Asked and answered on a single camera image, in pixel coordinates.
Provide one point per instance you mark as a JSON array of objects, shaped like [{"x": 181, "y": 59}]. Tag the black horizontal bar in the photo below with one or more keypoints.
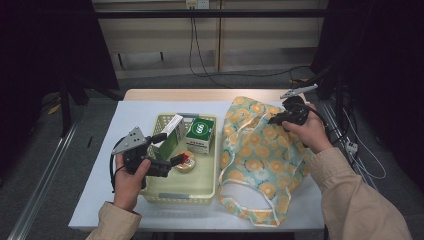
[{"x": 213, "y": 13}]

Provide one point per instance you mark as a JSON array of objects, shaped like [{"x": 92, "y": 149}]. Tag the black metal stand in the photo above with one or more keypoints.
[
  {"x": 338, "y": 100},
  {"x": 65, "y": 110}
]

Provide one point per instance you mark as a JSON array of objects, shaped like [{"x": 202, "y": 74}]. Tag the person's right hand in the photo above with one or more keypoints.
[{"x": 313, "y": 133}]

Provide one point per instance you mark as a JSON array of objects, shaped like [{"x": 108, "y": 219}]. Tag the white board table cover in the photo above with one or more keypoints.
[{"x": 133, "y": 116}]

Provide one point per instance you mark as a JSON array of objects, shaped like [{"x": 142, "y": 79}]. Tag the pale yellow plastic basket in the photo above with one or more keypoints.
[{"x": 186, "y": 186}]

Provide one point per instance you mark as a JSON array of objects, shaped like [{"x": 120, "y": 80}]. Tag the tall green and white box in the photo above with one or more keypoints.
[{"x": 170, "y": 143}]

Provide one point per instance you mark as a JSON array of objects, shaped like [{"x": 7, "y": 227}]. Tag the aluminium floor rail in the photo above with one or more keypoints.
[
  {"x": 43, "y": 186},
  {"x": 383, "y": 203}
]

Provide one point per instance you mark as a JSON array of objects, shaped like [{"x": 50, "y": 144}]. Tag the round tin with red label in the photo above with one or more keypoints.
[{"x": 188, "y": 165}]

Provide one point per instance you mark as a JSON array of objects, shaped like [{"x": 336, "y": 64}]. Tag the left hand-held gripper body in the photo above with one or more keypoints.
[{"x": 131, "y": 141}]

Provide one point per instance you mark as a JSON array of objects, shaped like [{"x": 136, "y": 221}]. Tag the orange-print cloth bag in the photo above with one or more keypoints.
[{"x": 256, "y": 150}]

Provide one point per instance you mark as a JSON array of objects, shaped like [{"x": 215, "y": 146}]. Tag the white power strip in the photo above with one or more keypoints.
[{"x": 351, "y": 146}]

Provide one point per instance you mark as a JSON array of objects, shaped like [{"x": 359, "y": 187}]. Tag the person's left hand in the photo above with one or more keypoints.
[{"x": 128, "y": 190}]

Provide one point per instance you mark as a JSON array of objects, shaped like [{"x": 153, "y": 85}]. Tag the yellowed wall socket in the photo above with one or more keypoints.
[{"x": 191, "y": 3}]

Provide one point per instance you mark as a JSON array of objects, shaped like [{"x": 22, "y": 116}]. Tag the short green-topped white box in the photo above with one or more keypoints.
[{"x": 200, "y": 130}]

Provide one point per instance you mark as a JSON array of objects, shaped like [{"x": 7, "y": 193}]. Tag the black curtain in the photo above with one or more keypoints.
[
  {"x": 43, "y": 50},
  {"x": 383, "y": 66}
]

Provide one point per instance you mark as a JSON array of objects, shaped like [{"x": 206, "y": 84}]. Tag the white wall socket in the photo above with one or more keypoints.
[{"x": 203, "y": 3}]

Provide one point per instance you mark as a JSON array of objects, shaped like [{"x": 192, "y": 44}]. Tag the yellow floor tape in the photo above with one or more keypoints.
[{"x": 54, "y": 109}]

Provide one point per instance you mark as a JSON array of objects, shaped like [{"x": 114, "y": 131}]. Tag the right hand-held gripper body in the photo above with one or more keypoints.
[{"x": 295, "y": 111}]

